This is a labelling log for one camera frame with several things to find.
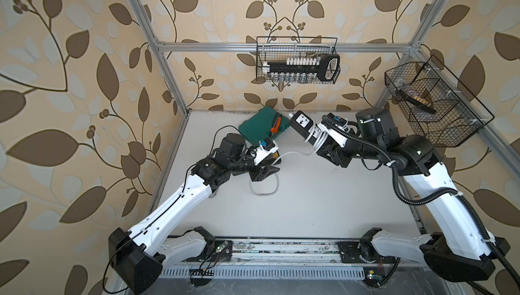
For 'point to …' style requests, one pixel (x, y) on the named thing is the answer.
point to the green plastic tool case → (267, 122)
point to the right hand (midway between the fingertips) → (323, 145)
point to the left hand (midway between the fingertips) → (271, 158)
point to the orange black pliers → (274, 130)
